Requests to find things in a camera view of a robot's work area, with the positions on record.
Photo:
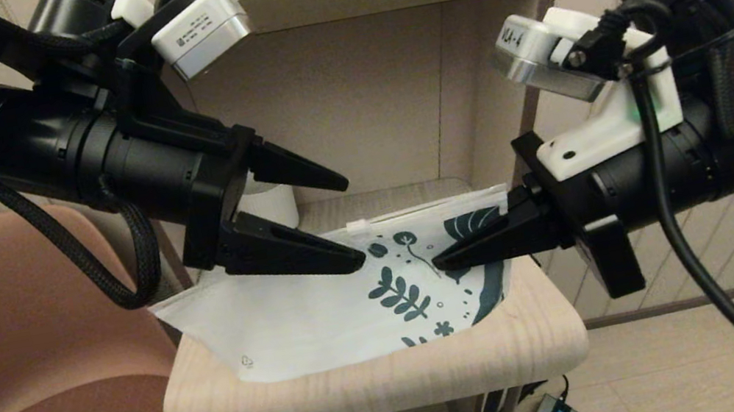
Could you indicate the brown wall baseboard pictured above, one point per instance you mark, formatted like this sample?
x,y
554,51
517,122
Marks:
x,y
638,313

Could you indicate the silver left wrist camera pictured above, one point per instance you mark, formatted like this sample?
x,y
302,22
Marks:
x,y
201,36

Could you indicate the white floral zipper pouch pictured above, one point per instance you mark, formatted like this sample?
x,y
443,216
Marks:
x,y
297,322

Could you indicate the white ribbed ceramic mug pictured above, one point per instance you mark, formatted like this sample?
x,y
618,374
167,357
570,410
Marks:
x,y
274,206

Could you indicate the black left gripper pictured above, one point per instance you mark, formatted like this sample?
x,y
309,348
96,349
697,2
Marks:
x,y
182,170

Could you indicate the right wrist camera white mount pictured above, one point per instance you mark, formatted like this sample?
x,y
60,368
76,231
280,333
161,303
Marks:
x,y
594,138

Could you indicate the beige wooden desk hutch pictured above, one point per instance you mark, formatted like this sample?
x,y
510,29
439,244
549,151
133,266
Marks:
x,y
391,82

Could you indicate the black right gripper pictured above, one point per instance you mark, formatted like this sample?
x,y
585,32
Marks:
x,y
633,191

